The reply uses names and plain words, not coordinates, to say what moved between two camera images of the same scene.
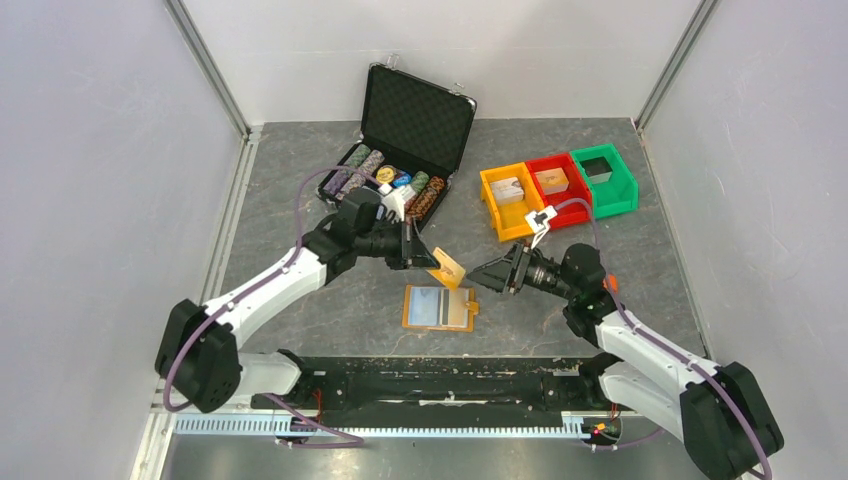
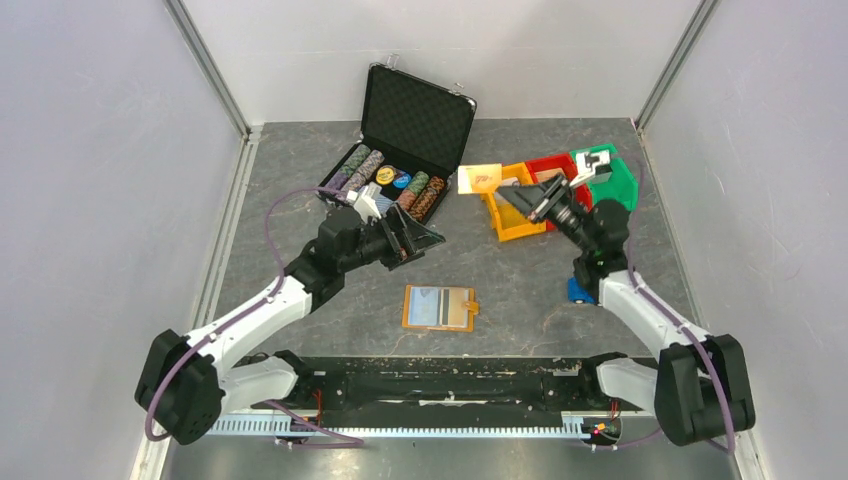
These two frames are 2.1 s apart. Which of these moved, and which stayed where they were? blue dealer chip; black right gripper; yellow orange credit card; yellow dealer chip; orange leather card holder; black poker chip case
Moved: black right gripper; yellow orange credit card
Stayed: black poker chip case; orange leather card holder; yellow dealer chip; blue dealer chip
